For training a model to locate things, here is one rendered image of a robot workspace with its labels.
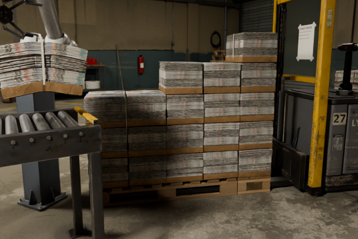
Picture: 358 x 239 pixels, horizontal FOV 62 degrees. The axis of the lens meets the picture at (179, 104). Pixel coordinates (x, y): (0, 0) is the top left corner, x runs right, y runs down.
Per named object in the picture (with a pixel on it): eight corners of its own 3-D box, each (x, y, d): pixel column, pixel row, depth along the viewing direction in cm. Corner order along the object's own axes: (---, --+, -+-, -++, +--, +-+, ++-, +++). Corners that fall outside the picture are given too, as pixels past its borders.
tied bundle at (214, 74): (192, 89, 261) (192, 62, 257) (224, 88, 266) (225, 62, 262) (203, 93, 224) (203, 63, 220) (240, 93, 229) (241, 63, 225)
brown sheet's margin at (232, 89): (192, 88, 261) (192, 83, 260) (224, 87, 266) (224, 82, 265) (204, 93, 224) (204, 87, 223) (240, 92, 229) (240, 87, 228)
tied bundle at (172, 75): (158, 89, 255) (157, 62, 251) (192, 89, 260) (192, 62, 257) (164, 95, 218) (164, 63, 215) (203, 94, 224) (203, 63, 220)
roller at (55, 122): (43, 118, 169) (53, 120, 172) (56, 138, 129) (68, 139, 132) (45, 110, 169) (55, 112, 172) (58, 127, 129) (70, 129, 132)
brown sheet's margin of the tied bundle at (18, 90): (36, 86, 160) (34, 78, 159) (42, 90, 135) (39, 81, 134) (3, 93, 153) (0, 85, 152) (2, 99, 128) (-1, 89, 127)
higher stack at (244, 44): (221, 176, 279) (225, 35, 259) (251, 173, 285) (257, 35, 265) (237, 194, 242) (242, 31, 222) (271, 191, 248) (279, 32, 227)
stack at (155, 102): (93, 186, 258) (88, 90, 244) (222, 176, 280) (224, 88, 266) (89, 208, 220) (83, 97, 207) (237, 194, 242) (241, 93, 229)
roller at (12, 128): (4, 115, 159) (5, 124, 160) (5, 134, 119) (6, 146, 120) (15, 114, 162) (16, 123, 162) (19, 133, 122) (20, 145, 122)
